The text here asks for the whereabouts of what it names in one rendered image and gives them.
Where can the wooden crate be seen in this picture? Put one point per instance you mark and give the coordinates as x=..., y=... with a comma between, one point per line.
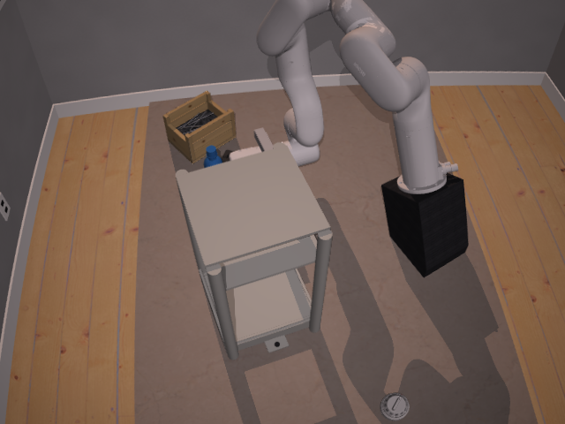
x=193, y=145

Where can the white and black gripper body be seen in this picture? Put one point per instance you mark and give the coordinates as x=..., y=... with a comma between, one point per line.
x=243, y=152

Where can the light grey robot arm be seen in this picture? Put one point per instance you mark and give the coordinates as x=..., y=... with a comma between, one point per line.
x=393, y=86

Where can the grey shelving unit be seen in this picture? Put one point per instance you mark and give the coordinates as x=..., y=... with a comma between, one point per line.
x=248, y=205

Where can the dark blue bottle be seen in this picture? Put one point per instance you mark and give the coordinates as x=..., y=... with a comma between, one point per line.
x=212, y=157

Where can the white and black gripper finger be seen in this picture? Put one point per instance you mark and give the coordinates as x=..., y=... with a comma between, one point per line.
x=226, y=155

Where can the white round kitchen timer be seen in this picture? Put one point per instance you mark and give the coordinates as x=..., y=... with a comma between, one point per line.
x=394, y=406

